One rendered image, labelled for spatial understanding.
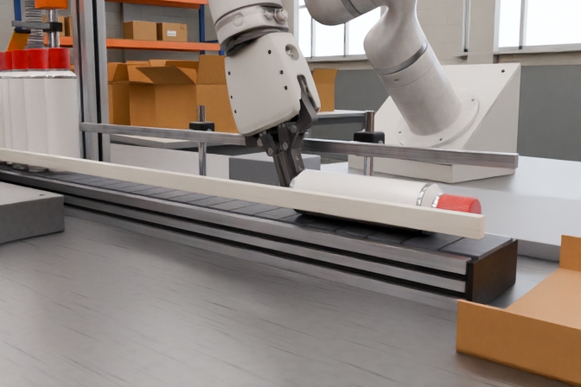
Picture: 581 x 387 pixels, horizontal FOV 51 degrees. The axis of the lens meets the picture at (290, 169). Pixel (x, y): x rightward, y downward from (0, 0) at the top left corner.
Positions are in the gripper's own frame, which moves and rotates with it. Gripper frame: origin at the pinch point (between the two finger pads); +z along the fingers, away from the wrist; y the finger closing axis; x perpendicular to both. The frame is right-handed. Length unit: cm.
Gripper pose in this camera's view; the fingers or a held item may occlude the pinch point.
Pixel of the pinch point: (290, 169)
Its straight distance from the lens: 71.1
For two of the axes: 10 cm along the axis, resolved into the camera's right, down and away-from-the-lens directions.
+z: 2.6, 9.6, -0.9
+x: -6.3, 1.1, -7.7
